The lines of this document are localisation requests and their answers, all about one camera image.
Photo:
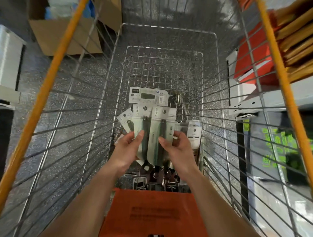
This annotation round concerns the person's right hand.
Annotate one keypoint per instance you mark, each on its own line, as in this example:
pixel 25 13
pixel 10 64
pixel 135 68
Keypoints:
pixel 183 156

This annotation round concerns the large open cardboard box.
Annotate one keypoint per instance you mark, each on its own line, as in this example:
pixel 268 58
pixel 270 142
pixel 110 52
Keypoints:
pixel 54 36

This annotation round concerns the red packets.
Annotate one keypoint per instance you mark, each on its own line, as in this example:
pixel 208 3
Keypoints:
pixel 252 58

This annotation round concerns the orange cart seat flap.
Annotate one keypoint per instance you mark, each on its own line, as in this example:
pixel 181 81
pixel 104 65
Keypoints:
pixel 151 215

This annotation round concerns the white display platform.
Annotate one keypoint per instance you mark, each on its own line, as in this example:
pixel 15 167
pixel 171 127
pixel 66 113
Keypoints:
pixel 10 58

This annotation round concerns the pile of packaged kitchen tools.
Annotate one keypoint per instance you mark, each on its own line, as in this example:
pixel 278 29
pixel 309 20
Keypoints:
pixel 194 132

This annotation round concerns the person's left hand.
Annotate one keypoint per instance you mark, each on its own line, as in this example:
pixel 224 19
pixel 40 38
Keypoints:
pixel 124 154

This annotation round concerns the grey carded item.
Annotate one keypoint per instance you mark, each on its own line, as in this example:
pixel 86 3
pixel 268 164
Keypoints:
pixel 146 95

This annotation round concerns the small open cardboard box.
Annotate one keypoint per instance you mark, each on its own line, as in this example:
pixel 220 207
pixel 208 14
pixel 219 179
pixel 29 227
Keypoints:
pixel 110 12

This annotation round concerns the person's right forearm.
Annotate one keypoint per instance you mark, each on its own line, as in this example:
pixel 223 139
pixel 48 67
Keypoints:
pixel 215 210

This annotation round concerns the green black packets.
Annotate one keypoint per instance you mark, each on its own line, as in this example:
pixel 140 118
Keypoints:
pixel 281 146

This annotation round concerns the person's left forearm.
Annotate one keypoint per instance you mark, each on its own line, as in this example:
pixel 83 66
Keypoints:
pixel 88 210

